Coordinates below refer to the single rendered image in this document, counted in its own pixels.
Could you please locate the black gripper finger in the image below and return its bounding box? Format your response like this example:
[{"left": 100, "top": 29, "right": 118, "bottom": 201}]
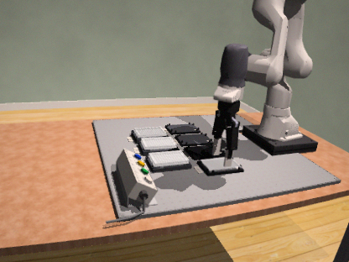
[
  {"left": 212, "top": 110, "right": 224, "bottom": 155},
  {"left": 223, "top": 117, "right": 240, "bottom": 167}
]

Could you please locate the white button panel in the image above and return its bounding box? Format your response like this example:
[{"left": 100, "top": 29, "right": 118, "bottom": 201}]
[{"left": 106, "top": 149, "right": 158, "bottom": 223}]

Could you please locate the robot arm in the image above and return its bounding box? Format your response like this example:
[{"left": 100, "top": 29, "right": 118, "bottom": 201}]
[{"left": 213, "top": 0, "right": 313, "bottom": 142}]

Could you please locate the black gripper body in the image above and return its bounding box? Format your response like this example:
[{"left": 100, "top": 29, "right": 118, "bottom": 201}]
[{"left": 217, "top": 101, "right": 240, "bottom": 127}]

